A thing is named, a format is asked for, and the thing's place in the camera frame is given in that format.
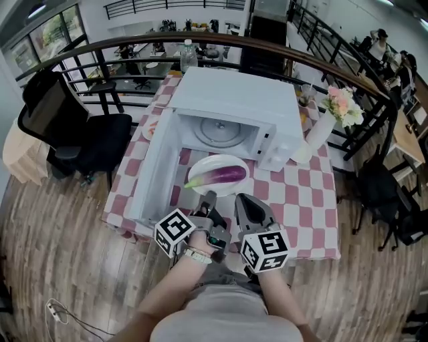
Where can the person's left hand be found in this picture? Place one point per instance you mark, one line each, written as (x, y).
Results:
(199, 240)

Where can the light wooden table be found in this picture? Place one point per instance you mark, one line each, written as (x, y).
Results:
(406, 140)

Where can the purple eggplant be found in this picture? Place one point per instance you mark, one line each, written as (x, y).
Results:
(227, 173)

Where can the pale wrist watch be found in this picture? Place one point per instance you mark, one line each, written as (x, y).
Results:
(198, 257)

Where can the white power strip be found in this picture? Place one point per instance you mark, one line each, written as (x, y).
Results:
(53, 310)

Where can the person's right forearm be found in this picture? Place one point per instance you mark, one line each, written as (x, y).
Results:
(277, 300)

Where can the person's left forearm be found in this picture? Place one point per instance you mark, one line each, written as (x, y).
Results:
(167, 294)

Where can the black metal railing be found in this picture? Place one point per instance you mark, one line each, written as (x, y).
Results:
(389, 123)

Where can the white microwave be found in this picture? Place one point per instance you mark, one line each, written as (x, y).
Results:
(234, 90)

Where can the white oval plate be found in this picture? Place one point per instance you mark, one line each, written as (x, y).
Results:
(214, 162)

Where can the small white dish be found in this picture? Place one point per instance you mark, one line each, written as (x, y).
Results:
(301, 153)

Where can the black side chair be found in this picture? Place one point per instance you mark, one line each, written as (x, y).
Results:
(378, 190)

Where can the pink flower bouquet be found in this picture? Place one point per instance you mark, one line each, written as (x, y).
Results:
(341, 105)

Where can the small plate with sliced food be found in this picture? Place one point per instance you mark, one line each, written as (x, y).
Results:
(150, 128)

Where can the red checkered tablecloth table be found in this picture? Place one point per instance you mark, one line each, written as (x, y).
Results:
(301, 200)

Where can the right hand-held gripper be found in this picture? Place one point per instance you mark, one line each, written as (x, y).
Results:
(267, 248)

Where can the clear drink cup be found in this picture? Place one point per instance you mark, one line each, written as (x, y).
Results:
(307, 95)

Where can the clear plastic water bottle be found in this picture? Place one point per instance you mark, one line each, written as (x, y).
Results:
(189, 60)

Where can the black office chair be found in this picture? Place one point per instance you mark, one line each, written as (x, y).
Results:
(100, 140)

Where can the person's grey shirt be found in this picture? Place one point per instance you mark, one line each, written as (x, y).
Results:
(227, 320)

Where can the round table with yellow cloth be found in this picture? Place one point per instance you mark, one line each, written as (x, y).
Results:
(23, 157)

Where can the white vase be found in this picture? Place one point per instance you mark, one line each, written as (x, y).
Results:
(321, 132)

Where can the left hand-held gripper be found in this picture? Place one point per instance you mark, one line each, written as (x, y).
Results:
(175, 228)

